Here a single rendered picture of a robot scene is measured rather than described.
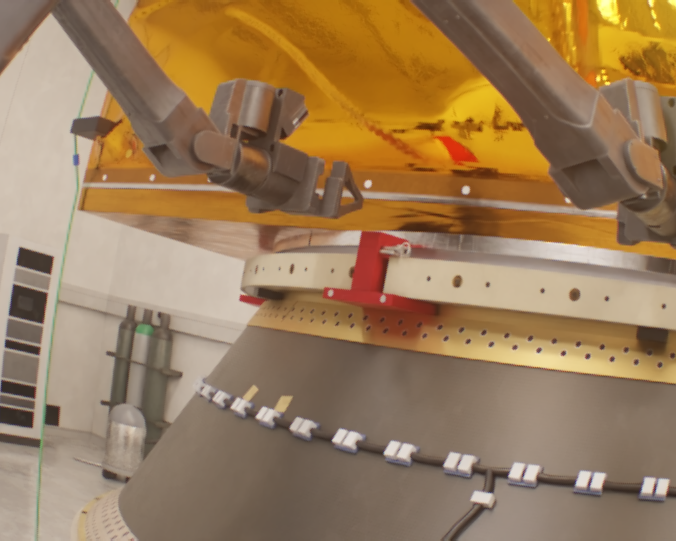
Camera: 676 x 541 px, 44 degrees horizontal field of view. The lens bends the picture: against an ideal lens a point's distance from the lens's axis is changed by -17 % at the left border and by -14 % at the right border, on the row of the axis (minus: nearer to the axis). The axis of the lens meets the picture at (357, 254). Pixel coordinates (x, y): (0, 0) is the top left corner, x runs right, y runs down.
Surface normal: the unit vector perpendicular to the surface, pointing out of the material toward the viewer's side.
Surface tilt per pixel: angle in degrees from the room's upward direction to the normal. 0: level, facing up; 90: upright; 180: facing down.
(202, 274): 90
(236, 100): 87
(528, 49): 79
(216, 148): 87
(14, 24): 69
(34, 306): 90
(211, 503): 62
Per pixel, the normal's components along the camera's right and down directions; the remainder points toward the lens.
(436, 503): -0.41, -0.63
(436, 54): -0.50, -0.27
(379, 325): -0.56, -0.65
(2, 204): 0.81, 0.09
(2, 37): 0.74, -0.33
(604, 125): 0.63, -0.15
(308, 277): -0.82, -0.21
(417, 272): -0.68, -0.21
